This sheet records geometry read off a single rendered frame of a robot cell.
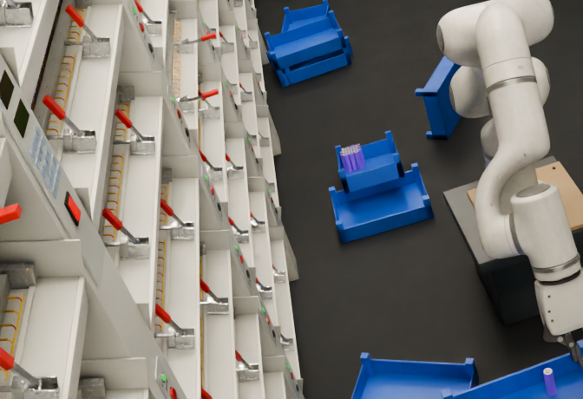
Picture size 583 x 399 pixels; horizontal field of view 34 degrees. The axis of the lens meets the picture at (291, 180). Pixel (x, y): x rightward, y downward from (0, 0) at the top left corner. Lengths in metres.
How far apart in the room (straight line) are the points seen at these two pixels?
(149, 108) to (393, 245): 1.41
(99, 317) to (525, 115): 0.90
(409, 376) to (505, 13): 1.14
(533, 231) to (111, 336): 0.84
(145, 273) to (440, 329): 1.45
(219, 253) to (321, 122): 1.72
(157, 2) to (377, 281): 1.17
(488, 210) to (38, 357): 0.97
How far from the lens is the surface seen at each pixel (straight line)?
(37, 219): 1.03
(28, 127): 1.03
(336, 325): 2.77
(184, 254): 1.66
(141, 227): 1.43
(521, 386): 1.97
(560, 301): 1.76
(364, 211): 3.11
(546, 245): 1.71
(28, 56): 1.12
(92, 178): 1.22
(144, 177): 1.53
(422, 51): 3.86
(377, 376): 2.60
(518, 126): 1.72
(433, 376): 2.56
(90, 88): 1.42
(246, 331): 2.04
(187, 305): 1.56
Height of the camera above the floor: 1.93
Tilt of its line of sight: 35 degrees down
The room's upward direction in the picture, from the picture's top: 20 degrees counter-clockwise
